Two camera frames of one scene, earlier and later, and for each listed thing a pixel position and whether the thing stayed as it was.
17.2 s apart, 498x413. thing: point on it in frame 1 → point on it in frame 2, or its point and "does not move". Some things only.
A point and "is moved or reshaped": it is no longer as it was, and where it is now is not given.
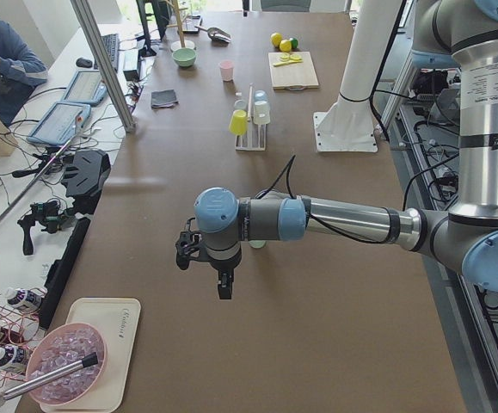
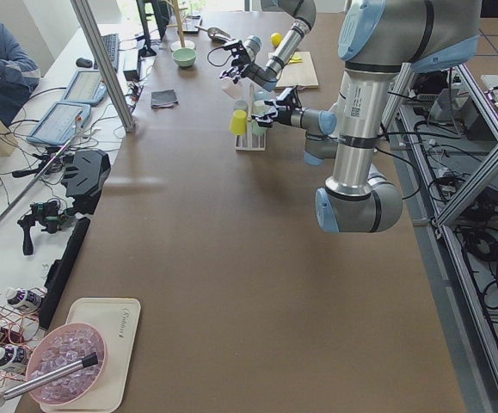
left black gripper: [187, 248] → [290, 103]
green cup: [257, 243] → [256, 129]
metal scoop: [216, 33] does not move
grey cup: [240, 105] does not move
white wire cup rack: [250, 141] does not move
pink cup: [227, 69] is moved or reshaped
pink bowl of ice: [58, 347] does not move
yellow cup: [238, 121] does not move
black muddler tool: [87, 361] does not move
